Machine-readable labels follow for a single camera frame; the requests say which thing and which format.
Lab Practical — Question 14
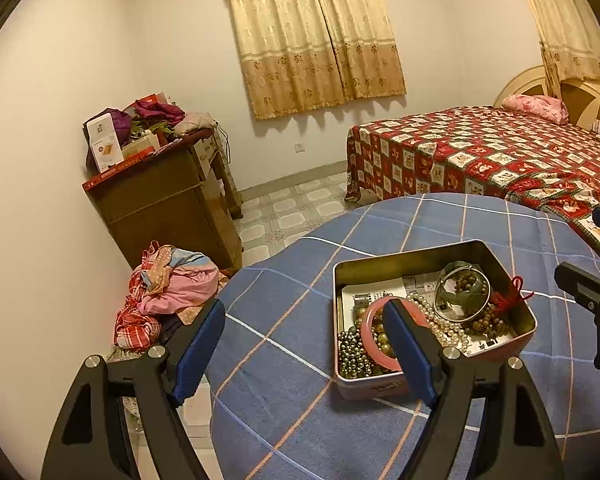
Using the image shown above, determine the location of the cream wooden headboard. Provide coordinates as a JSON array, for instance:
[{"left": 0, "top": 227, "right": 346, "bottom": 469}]
[{"left": 494, "top": 65, "right": 600, "bottom": 129}]

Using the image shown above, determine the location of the pile of clothes on cabinet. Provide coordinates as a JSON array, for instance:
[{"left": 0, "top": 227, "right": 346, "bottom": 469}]
[{"left": 82, "top": 94, "right": 219, "bottom": 174}]

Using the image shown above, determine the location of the flat red box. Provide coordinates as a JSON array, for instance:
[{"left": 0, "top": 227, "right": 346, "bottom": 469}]
[{"left": 82, "top": 148, "right": 157, "bottom": 192}]

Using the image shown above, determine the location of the silver wristwatch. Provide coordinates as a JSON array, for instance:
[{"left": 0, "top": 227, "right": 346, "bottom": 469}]
[{"left": 352, "top": 292, "right": 390, "bottom": 311}]

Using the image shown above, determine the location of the pile of clothes on floor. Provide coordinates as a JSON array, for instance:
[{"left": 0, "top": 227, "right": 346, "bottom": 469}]
[{"left": 107, "top": 240, "right": 228, "bottom": 362}]

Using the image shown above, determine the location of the pink pillow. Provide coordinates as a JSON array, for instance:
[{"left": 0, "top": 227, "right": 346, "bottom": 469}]
[{"left": 502, "top": 94, "right": 569, "bottom": 126}]

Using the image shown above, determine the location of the blue plaid tablecloth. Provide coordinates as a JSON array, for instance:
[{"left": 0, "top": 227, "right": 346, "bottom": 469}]
[{"left": 207, "top": 194, "right": 600, "bottom": 479}]

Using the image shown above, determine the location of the white product box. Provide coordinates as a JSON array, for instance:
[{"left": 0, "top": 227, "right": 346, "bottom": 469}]
[{"left": 86, "top": 113, "right": 124, "bottom": 172}]

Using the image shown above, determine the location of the brown wooden cabinet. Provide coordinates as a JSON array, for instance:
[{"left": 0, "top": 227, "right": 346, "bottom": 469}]
[{"left": 85, "top": 130, "right": 242, "bottom": 275}]

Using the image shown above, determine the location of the pink metal tin box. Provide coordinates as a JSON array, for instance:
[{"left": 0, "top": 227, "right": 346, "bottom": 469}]
[{"left": 332, "top": 240, "right": 538, "bottom": 400}]

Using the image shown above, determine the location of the printed paper leaflet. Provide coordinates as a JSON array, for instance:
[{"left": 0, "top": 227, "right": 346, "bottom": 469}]
[{"left": 336, "top": 262, "right": 517, "bottom": 356}]

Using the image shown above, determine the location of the red cord coin charm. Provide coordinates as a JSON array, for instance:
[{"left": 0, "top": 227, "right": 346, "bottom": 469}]
[{"left": 490, "top": 275, "right": 534, "bottom": 318}]

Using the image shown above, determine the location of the dark metallic bead necklace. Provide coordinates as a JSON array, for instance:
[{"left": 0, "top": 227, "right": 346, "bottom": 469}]
[{"left": 337, "top": 325, "right": 384, "bottom": 380}]

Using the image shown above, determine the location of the green jade bangle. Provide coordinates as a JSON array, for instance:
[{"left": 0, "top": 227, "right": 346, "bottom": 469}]
[{"left": 436, "top": 268, "right": 488, "bottom": 317}]

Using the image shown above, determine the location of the red patchwork bedspread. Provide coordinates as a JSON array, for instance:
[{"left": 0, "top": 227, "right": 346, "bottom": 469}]
[{"left": 346, "top": 106, "right": 600, "bottom": 256}]

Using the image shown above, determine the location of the beige curtain at right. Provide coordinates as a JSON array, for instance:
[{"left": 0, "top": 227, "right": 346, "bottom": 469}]
[{"left": 527, "top": 0, "right": 600, "bottom": 96}]

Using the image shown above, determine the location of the silver bangle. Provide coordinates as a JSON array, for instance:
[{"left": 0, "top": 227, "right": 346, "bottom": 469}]
[{"left": 433, "top": 263, "right": 493, "bottom": 323}]

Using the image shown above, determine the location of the pink bangle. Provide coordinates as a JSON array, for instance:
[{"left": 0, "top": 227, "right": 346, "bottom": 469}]
[{"left": 360, "top": 296, "right": 429, "bottom": 373}]

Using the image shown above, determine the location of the white pearl necklace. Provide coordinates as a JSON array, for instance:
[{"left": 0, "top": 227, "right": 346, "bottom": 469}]
[{"left": 406, "top": 291, "right": 474, "bottom": 354}]

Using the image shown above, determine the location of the beige patterned window curtain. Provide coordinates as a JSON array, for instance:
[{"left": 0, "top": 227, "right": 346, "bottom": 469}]
[{"left": 230, "top": 0, "right": 406, "bottom": 120}]

